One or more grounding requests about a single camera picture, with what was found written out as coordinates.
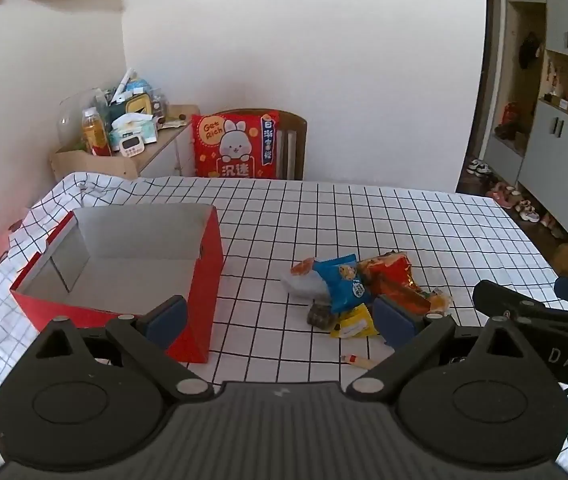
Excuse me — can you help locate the wooden chair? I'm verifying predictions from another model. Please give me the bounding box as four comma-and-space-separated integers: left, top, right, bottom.
211, 109, 309, 181

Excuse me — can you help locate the red rabbit cushion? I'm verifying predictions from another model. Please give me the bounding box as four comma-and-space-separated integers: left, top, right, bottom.
191, 110, 281, 180

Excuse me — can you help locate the yellow green case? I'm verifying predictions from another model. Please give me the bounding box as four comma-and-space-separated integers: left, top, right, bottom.
124, 92, 153, 117

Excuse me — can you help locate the red cardboard box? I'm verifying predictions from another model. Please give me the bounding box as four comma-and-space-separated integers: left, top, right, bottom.
10, 204, 225, 365

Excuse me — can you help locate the white kitchen timer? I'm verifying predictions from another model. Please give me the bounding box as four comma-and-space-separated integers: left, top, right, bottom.
118, 132, 143, 158

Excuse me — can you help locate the white orange snack packet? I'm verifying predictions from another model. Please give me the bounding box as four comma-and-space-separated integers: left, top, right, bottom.
280, 257, 329, 298

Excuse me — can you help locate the tissue pack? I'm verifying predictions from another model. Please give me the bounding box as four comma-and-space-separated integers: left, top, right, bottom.
108, 114, 159, 150

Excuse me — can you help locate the grey wardrobe cabinet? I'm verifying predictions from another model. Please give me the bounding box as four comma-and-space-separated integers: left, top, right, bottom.
484, 0, 568, 251

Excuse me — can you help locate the yellow snack packet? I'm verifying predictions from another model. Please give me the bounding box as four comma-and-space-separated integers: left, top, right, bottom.
330, 304, 377, 339

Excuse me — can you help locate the brown candy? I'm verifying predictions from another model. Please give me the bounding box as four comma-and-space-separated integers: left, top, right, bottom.
307, 302, 337, 330

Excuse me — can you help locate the small clear jar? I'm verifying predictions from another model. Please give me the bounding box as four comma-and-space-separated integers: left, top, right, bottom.
151, 89, 169, 123

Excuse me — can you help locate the small orange candy packet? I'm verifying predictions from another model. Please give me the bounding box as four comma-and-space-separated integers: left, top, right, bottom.
426, 287, 452, 316

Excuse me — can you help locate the row of shoes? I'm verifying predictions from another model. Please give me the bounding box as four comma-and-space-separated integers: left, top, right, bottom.
466, 157, 565, 238

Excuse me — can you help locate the clear glass dome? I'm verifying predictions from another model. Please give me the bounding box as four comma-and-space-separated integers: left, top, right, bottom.
58, 87, 114, 153

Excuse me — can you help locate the wooden side cabinet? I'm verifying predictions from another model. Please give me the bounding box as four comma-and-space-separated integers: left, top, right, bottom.
50, 105, 201, 181

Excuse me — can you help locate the white tube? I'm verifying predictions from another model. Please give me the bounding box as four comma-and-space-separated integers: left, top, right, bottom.
114, 67, 135, 103

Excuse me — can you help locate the orange juice bottle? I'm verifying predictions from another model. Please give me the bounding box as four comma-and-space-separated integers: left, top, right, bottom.
82, 107, 112, 157

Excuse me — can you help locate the checked tablecloth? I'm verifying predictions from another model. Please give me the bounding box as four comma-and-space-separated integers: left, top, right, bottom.
0, 172, 568, 461

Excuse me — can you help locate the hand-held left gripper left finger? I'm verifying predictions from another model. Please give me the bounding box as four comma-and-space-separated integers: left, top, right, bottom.
28, 295, 215, 403

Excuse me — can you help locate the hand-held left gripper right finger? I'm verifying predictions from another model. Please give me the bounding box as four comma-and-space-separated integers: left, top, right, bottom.
344, 294, 540, 403

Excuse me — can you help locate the blue snack packet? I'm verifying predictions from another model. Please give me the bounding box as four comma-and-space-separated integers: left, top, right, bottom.
312, 255, 372, 313

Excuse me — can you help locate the red chip bag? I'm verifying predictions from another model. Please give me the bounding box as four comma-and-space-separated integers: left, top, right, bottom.
359, 251, 432, 313

